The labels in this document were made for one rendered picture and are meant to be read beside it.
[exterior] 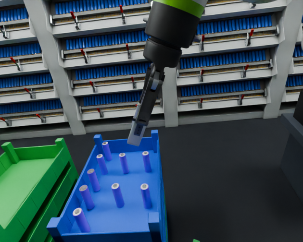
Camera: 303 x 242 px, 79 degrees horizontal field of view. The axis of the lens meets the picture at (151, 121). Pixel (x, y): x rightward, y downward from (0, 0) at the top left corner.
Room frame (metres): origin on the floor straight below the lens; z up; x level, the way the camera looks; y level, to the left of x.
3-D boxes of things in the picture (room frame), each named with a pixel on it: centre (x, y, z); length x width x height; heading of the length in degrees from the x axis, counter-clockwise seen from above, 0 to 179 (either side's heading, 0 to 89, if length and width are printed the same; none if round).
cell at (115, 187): (0.29, 0.10, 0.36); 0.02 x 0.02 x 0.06
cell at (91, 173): (0.35, 0.16, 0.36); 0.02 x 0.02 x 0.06
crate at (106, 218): (0.35, 0.10, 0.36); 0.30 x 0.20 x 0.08; 176
